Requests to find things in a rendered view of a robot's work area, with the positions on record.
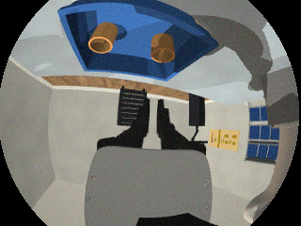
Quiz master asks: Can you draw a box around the blue crate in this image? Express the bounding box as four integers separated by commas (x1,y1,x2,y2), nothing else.
57,0,219,82

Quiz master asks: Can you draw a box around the bronze cylinder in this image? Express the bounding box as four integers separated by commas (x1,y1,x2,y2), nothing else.
88,22,119,54
150,33,175,63

